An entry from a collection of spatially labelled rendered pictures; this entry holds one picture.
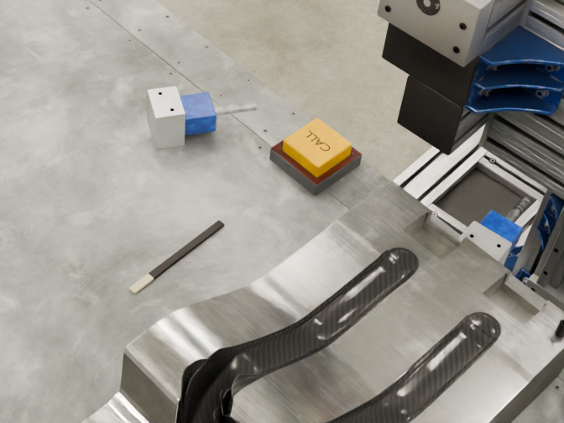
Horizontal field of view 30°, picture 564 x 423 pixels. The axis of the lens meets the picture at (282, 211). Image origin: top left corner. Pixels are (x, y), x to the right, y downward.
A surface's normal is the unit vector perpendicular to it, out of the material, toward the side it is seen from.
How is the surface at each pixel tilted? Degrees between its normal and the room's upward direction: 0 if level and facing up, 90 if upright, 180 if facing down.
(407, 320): 4
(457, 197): 0
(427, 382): 4
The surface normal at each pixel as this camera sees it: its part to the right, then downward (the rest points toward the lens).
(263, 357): 0.42, -0.78
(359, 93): 0.08, -0.65
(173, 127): 0.28, 0.75
